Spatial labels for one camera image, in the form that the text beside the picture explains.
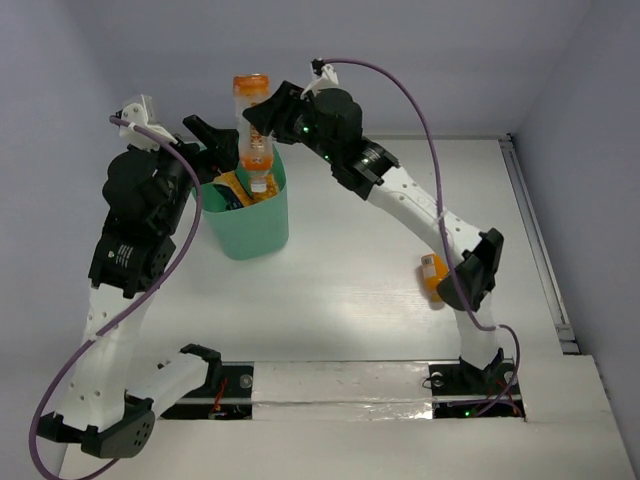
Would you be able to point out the small orange bottle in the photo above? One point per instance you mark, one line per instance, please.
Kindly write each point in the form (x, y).
(434, 270)
(271, 188)

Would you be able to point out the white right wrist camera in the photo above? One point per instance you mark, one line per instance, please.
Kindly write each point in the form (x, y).
(324, 76)

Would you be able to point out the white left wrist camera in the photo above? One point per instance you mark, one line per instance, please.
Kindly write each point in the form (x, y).
(139, 110)

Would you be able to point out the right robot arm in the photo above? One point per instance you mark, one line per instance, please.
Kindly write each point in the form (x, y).
(376, 176)

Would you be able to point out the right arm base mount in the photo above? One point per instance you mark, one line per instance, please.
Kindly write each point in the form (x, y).
(454, 397)

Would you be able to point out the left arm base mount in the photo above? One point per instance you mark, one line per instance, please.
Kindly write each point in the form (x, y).
(231, 400)

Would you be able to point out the orange label clear bottle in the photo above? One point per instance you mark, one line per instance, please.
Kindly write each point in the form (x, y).
(255, 150)

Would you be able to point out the green plastic bin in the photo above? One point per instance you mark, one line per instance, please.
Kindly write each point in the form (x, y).
(251, 231)

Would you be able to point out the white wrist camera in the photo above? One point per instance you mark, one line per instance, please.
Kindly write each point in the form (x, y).
(324, 76)
(139, 110)

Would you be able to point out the blue label orange bottle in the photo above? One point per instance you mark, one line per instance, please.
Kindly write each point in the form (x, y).
(233, 192)

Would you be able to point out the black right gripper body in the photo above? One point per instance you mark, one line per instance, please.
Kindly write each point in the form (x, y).
(306, 125)

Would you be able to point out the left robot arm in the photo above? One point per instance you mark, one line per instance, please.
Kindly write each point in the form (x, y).
(103, 413)

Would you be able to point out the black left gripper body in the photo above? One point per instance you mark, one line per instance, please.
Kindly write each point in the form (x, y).
(201, 151)

